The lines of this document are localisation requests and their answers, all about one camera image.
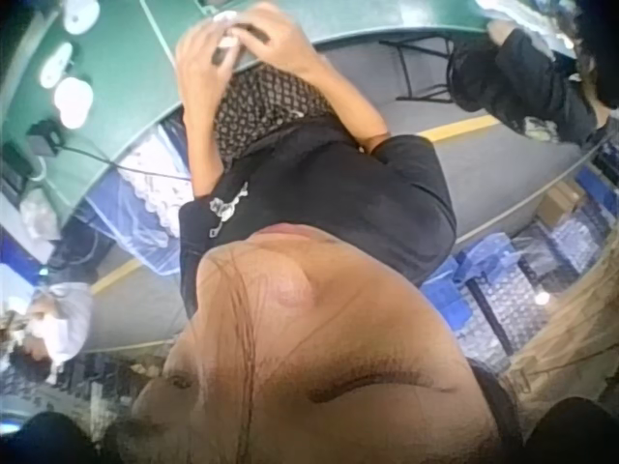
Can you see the person's right hand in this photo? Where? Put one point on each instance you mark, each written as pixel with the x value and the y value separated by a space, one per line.
pixel 285 43

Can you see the person's left hand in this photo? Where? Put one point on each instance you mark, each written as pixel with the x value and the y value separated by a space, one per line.
pixel 200 67

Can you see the small white plastic part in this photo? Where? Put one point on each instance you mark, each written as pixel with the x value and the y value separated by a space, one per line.
pixel 226 38

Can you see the person's legs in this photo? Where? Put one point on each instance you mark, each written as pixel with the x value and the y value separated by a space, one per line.
pixel 271 104

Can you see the white oval plastic shell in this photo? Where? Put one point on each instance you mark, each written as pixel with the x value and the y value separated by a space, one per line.
pixel 55 65
pixel 72 104
pixel 81 14

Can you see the black metal stool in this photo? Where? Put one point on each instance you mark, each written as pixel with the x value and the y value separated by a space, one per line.
pixel 421 67

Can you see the black power adapter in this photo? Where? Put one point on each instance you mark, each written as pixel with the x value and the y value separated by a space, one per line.
pixel 44 137

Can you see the blue plastic crate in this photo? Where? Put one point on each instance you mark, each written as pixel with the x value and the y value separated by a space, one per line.
pixel 130 227

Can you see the black box device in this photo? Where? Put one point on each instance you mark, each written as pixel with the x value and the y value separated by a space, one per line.
pixel 17 169

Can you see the clear plastic bag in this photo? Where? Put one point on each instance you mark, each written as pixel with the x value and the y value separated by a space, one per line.
pixel 38 215

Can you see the brown cardboard box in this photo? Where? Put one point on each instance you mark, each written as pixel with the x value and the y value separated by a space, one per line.
pixel 561 203

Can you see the blue crates of parts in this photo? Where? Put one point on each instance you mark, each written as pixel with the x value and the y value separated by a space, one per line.
pixel 527 280

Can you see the tan cardboard stack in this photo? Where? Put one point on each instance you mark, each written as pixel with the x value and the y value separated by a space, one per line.
pixel 570 333

